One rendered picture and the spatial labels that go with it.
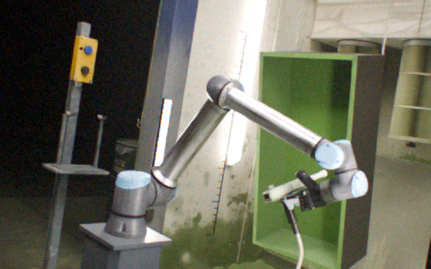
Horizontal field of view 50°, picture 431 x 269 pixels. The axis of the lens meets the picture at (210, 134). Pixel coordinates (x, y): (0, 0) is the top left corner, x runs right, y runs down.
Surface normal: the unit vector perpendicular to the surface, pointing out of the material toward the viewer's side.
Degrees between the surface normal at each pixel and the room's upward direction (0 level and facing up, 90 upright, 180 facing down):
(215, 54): 90
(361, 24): 90
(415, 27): 90
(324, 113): 102
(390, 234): 57
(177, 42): 90
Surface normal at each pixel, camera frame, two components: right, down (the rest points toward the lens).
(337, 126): -0.67, 0.14
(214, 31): 0.67, 0.15
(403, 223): -0.52, -0.60
